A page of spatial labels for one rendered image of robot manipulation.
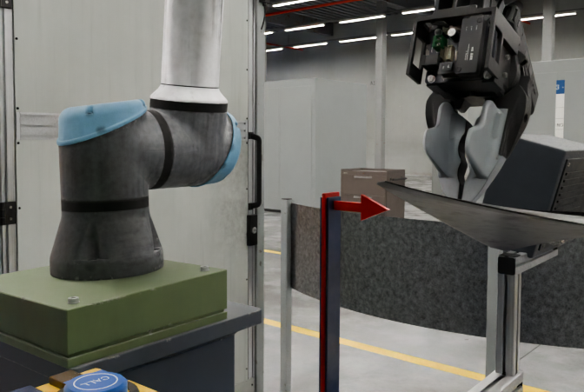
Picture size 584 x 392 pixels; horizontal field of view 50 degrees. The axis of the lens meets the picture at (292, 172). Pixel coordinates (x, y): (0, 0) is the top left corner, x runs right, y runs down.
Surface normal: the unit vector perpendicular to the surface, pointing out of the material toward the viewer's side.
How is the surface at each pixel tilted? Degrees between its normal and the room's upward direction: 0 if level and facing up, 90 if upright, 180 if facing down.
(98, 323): 90
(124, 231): 72
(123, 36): 90
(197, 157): 102
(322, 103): 90
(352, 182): 90
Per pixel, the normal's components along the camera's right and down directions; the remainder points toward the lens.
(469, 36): -0.59, -0.27
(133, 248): 0.66, -0.28
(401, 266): -0.62, 0.04
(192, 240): 0.78, 0.04
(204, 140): 0.60, 0.11
